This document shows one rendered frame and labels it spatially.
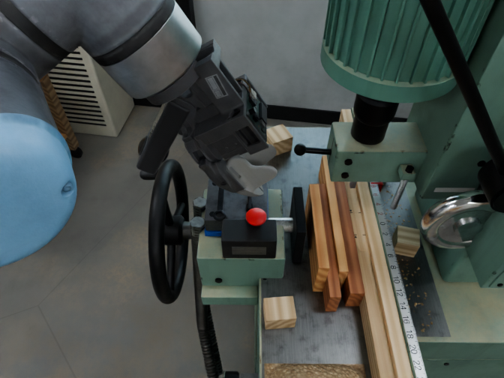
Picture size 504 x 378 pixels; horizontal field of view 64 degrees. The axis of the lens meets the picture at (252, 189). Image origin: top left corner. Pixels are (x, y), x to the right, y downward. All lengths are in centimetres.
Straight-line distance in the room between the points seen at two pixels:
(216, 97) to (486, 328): 63
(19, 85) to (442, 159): 51
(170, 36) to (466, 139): 41
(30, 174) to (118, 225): 168
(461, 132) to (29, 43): 49
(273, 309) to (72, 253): 139
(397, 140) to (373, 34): 23
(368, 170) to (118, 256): 135
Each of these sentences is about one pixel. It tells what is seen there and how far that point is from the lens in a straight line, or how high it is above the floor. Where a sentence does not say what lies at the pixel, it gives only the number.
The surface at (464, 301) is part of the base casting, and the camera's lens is 86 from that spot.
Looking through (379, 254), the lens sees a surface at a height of 95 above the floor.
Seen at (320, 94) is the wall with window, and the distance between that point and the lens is 222.
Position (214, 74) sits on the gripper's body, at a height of 127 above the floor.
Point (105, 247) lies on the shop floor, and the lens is 187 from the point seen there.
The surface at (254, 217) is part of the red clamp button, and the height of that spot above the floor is 102.
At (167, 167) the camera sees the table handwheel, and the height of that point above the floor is 95.
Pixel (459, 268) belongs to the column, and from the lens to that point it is 82.
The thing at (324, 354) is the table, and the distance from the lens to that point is 63.
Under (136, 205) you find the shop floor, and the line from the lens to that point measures 197.
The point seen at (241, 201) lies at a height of 100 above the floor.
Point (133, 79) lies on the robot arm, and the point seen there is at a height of 128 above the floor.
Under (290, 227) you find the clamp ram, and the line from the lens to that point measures 66.
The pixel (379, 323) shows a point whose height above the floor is 94.
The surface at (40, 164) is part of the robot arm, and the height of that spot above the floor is 134.
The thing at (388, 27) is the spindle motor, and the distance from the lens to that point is 47.
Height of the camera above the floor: 149
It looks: 50 degrees down
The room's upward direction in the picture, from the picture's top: straight up
